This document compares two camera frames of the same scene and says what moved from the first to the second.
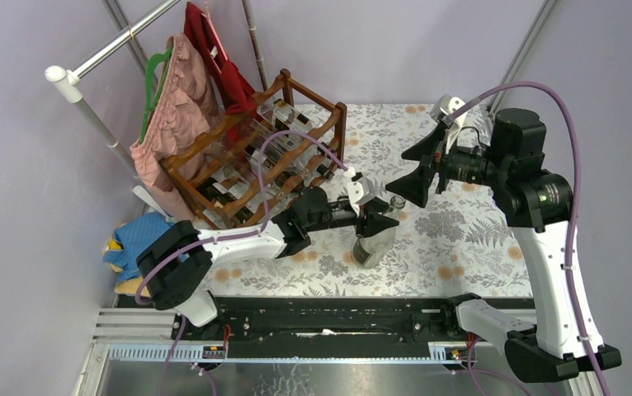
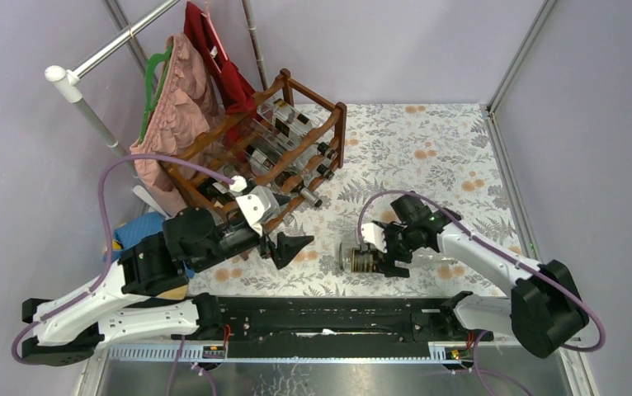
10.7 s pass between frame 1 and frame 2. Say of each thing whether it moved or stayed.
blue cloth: stayed
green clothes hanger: stayed
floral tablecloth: stayed
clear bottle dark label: moved
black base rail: stayed
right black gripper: moved
